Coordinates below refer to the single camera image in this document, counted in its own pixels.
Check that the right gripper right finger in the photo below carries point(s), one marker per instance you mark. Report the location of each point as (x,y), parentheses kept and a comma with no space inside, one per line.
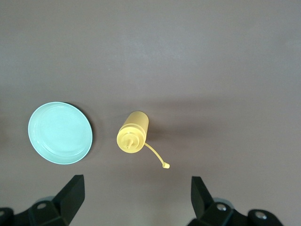
(207,207)

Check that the yellow squeeze bottle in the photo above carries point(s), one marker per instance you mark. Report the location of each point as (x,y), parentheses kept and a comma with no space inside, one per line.
(135,129)

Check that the green plate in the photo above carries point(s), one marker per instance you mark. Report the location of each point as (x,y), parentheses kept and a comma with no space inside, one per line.
(60,133)

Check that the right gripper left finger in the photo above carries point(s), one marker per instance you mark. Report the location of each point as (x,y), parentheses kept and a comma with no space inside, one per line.
(61,204)

